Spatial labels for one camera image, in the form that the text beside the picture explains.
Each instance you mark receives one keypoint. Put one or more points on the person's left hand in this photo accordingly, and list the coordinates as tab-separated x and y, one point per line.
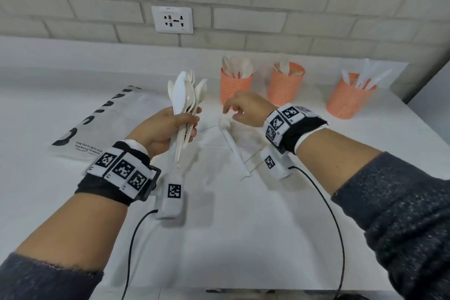
158	131

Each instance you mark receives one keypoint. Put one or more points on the person's right hand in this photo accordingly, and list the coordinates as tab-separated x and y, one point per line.
253	108

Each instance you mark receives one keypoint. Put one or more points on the orange mesh spoon cup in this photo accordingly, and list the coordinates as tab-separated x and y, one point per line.
235	89

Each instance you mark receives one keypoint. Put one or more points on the orange mesh fork cup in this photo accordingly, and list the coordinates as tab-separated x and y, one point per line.
284	89

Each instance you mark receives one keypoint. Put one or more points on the white plastic fork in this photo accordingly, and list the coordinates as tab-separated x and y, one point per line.
284	67
201	87
297	73
191	76

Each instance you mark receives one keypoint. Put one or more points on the orange mesh knife cup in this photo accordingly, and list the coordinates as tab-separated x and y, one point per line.
346	101

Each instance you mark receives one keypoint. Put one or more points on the person's left forearm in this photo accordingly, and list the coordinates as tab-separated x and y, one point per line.
70	229

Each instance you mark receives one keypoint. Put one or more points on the person's right forearm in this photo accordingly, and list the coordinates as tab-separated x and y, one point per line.
351	159

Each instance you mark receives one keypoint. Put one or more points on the grey zip pouch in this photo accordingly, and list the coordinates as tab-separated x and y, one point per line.
116	120

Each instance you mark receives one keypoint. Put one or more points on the black right wristband with markers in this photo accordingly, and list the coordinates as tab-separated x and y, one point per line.
299	127

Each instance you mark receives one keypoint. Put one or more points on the black wristband with markers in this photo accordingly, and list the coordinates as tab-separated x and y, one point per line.
123	169
299	127

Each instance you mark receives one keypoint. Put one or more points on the black left wristband with markers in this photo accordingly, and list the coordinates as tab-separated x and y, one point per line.
123	169

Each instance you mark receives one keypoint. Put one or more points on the grey cabinet panel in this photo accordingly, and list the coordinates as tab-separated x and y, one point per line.
432	124

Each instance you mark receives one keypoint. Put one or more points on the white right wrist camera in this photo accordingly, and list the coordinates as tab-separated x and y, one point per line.
277	171

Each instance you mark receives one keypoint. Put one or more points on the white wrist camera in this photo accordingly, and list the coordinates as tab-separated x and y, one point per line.
170	208
277	171

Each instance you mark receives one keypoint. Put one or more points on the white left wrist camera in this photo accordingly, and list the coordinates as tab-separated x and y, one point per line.
170	208

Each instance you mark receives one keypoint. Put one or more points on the white wall socket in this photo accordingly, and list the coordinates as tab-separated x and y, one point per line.
172	20

